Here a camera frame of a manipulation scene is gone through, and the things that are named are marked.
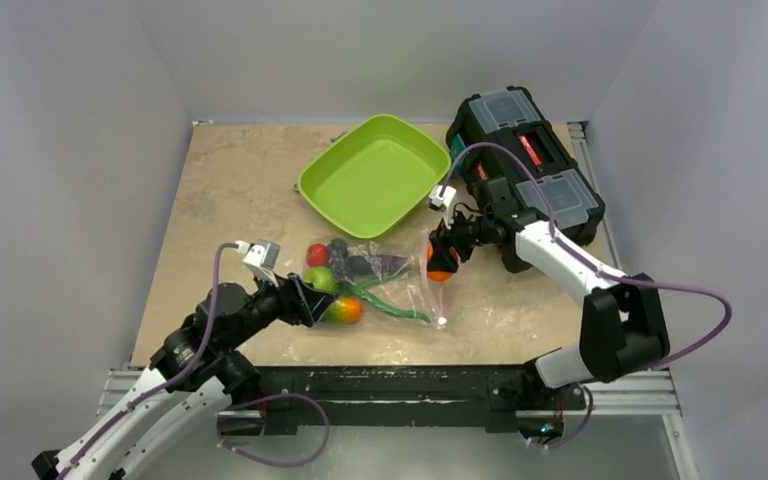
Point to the green fake bean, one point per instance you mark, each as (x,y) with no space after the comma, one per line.
(384,307)

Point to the black Delixi toolbox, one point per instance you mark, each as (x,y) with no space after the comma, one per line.
(517,171)

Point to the dark fake grape bunch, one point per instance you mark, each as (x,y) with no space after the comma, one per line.
(345,266)

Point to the clear zip top bag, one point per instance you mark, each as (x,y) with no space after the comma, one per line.
(409,288)

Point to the purple fake eggplant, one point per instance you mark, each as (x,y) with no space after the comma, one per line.
(376,264)

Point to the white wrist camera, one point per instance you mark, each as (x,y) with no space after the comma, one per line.
(260,258)
(443,199)

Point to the green fake fruit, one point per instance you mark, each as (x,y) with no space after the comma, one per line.
(321,278)

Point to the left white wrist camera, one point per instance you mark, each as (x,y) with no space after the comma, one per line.
(260,258)

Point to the red fake tomato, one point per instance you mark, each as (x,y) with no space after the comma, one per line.
(317,255)

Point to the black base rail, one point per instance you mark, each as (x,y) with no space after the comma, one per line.
(495,398)

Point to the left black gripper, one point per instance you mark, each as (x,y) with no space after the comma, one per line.
(300,301)

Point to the green plastic tray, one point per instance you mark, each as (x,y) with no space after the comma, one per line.
(373,176)

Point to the orange green fake mango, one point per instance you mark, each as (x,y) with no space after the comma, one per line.
(345,310)

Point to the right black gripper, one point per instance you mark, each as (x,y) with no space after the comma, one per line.
(454,237)

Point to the orange fake fruit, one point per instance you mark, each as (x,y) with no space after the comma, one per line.
(441,263)

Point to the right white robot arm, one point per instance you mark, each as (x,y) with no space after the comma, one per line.
(622,328)

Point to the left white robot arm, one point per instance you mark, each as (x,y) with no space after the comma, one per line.
(197,372)

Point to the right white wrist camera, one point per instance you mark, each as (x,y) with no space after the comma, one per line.
(443,199)

